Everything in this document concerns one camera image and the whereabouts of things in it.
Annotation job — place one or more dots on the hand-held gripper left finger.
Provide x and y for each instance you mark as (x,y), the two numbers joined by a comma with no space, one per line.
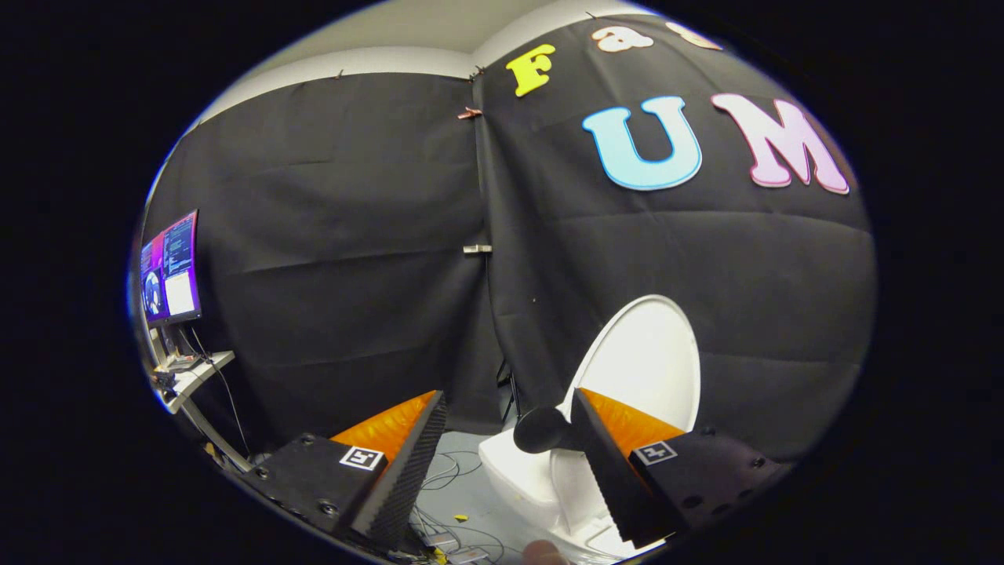
(412,479)

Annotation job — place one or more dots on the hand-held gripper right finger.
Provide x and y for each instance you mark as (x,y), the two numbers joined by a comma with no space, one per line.
(612,486)

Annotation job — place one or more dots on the white toilet seat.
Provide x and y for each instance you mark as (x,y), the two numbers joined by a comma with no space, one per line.
(580,494)

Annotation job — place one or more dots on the white ceramic toilet body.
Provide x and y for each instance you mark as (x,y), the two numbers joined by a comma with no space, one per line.
(510,471)

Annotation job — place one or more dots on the white power adapter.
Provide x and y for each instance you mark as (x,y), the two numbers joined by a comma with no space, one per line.
(441,540)

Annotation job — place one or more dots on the dark round object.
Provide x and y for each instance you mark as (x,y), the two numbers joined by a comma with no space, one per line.
(543,430)

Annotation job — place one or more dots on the black stand legs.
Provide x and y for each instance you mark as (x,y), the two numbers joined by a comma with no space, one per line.
(508,392)

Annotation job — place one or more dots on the black backdrop cloth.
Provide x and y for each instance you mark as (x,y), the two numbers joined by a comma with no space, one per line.
(353,275)

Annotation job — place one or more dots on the white desk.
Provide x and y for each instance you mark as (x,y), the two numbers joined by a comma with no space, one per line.
(196,377)

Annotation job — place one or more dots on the small silver clip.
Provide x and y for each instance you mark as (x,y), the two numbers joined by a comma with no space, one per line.
(477,249)

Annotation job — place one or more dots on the computer monitor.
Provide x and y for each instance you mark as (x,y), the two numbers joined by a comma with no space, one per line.
(171,271)

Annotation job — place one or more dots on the small red clip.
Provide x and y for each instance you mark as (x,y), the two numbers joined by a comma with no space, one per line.
(471,113)

